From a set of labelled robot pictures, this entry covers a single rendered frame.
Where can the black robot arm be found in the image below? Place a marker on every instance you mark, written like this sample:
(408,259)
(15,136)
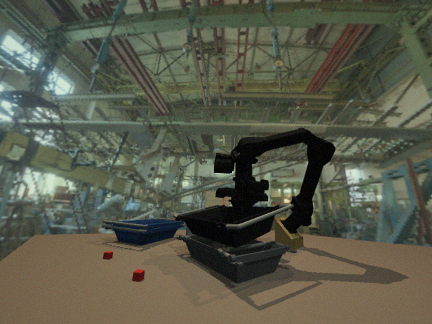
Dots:
(319,153)

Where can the small red block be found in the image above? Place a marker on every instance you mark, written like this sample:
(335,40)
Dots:
(108,255)
(138,275)

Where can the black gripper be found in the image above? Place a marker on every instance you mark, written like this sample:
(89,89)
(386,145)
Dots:
(240,199)

